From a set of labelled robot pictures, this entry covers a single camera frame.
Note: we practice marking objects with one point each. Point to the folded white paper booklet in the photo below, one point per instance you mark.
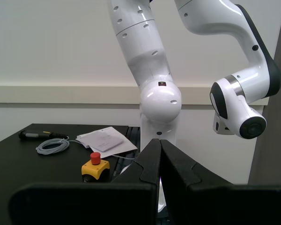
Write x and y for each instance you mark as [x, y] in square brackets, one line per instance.
[100, 139]

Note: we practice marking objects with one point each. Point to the grey partition panel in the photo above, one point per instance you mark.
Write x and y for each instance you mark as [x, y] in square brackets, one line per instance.
[271, 140]

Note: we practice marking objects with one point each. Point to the black aluminium table frame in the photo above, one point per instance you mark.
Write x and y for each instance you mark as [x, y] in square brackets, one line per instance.
[132, 132]

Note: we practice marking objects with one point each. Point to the yellow emergency stop red button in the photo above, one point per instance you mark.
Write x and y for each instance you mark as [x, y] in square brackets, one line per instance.
[94, 167]

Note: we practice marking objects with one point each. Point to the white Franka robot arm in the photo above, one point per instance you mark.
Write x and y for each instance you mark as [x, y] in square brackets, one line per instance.
[159, 105]

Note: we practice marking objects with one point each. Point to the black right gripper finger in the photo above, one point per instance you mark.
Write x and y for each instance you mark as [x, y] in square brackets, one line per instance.
[224, 204]
[96, 204]

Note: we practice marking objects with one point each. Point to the white paper sheet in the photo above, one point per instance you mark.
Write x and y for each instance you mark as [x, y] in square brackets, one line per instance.
[128, 146]

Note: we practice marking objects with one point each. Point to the black grey handheld enabling switch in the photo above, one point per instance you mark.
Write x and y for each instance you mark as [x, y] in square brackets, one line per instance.
[30, 135]

